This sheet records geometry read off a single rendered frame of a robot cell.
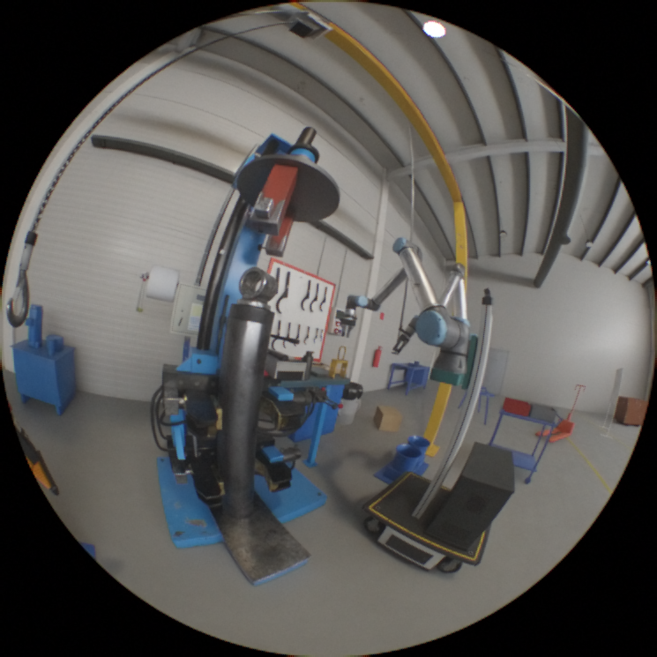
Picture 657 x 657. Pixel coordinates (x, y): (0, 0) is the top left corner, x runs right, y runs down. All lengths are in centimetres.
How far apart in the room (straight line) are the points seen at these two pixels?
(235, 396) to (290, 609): 128
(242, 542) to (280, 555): 23
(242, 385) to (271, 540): 101
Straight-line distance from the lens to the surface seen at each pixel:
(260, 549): 141
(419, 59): 594
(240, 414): 94
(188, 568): 154
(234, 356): 86
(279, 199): 84
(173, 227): 302
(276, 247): 115
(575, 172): 596
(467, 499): 129
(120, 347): 303
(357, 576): 159
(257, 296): 88
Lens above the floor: 143
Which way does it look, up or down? 1 degrees up
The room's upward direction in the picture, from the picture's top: 11 degrees clockwise
